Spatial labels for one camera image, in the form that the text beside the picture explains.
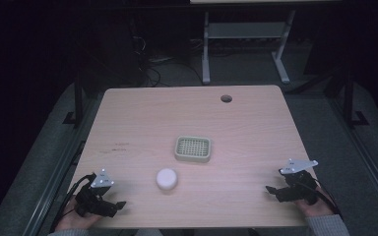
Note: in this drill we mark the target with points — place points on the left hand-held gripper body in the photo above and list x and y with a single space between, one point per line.
93 201

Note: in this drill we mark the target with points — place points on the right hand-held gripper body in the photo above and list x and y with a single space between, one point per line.
297 190

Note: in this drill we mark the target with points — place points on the white round soap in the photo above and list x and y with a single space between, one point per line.
167 179

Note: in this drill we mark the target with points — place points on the beige soap dish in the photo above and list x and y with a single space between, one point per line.
193 149

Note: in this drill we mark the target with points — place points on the person's right hand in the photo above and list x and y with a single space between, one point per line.
316 209

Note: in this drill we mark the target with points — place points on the person's left hand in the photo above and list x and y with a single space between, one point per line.
70 221

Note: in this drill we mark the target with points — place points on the black metal stand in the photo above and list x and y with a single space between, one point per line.
349 98
78 98

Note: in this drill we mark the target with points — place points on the white metal table frame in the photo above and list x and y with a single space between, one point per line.
246 30

